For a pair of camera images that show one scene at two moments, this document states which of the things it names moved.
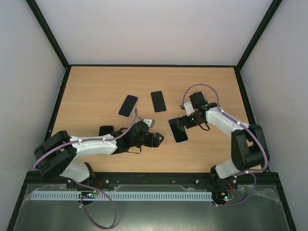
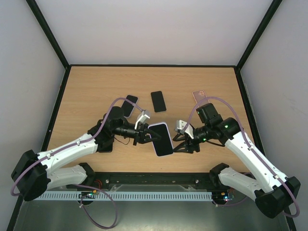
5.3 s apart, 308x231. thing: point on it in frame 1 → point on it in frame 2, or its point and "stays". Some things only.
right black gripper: (181, 122) → (190, 141)
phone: (128, 106) stays
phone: (177, 128) → (163, 146)
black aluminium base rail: (158, 181) stays
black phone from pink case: (158, 101) stays
